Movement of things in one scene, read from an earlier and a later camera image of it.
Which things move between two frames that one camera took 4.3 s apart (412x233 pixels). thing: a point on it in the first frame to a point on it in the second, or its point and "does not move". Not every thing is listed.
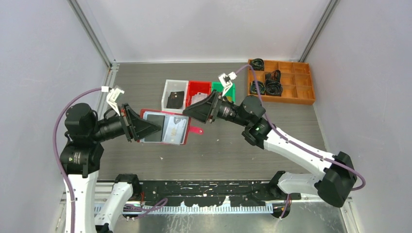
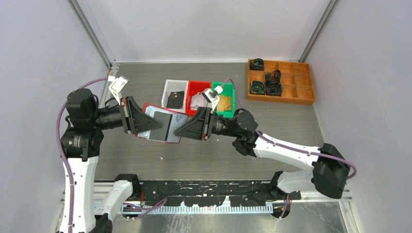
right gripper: x=200 y=111 to x=200 y=127
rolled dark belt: x=258 y=64 does not move
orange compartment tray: x=296 y=79 does not move
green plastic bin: x=218 y=87 does not move
